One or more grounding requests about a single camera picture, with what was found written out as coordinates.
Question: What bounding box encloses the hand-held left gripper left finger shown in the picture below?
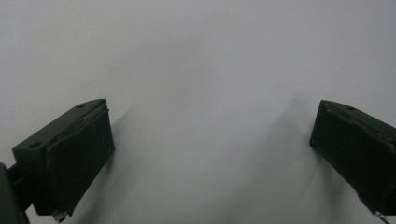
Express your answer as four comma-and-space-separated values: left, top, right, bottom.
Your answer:
12, 98, 116, 223

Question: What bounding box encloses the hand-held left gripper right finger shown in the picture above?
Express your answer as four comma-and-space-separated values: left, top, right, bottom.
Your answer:
309, 99, 396, 217

